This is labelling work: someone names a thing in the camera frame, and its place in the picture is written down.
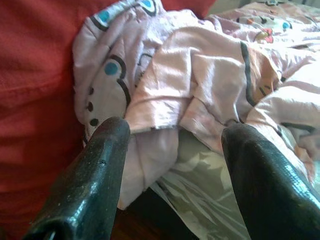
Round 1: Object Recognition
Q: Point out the pink cartoon print blanket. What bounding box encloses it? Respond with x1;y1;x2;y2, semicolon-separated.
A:
72;0;320;211

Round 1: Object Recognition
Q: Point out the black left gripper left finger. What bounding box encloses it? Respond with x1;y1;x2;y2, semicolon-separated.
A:
22;116;132;240

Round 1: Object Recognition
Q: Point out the grey floral bedsheet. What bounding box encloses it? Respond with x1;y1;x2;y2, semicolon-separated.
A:
149;127;251;240

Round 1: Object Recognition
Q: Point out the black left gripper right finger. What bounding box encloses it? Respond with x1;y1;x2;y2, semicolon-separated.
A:
220;122;320;240

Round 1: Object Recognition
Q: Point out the large red cushion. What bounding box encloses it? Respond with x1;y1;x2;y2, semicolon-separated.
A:
0;0;218;240

